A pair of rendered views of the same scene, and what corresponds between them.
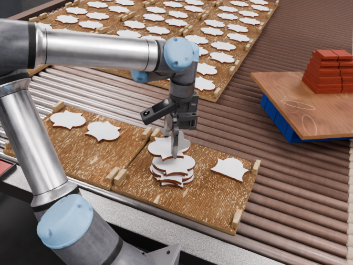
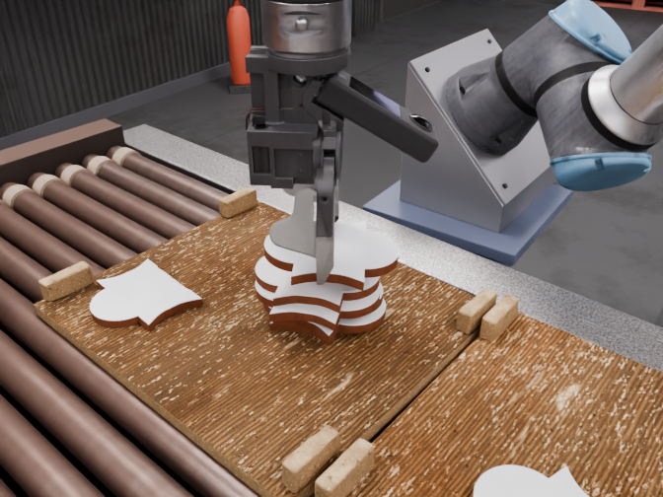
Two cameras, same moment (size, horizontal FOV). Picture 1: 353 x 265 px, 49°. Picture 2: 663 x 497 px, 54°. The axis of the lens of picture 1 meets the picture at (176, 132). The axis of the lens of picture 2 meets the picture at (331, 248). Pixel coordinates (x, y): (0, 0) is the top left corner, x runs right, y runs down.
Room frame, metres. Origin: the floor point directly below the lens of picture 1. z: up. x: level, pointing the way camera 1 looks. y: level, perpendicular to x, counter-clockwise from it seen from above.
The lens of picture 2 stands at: (1.52, 0.24, 1.38)
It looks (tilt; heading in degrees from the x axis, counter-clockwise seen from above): 32 degrees down; 203
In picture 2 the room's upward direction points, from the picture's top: straight up
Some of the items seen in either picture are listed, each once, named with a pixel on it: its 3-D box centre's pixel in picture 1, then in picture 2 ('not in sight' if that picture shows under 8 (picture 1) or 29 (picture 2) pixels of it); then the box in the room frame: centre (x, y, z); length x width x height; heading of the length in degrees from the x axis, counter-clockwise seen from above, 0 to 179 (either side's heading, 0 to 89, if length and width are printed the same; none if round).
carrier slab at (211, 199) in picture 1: (190, 176); (266, 311); (1.00, -0.06, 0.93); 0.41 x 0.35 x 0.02; 72
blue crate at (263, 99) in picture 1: (307, 111); not in sight; (1.46, -0.55, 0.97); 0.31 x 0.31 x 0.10; 17
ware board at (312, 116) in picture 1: (326, 100); not in sight; (1.47, -0.62, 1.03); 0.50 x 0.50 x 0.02; 17
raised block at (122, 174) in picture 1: (120, 176); (477, 311); (0.93, 0.16, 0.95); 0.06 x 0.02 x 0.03; 162
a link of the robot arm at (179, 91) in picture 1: (181, 86); (306, 25); (1.01, 0.00, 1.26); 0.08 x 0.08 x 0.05
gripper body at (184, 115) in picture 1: (181, 110); (300, 115); (1.01, -0.01, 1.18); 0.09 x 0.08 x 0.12; 109
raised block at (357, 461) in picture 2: (146, 133); (345, 472); (1.19, 0.11, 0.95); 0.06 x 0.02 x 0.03; 163
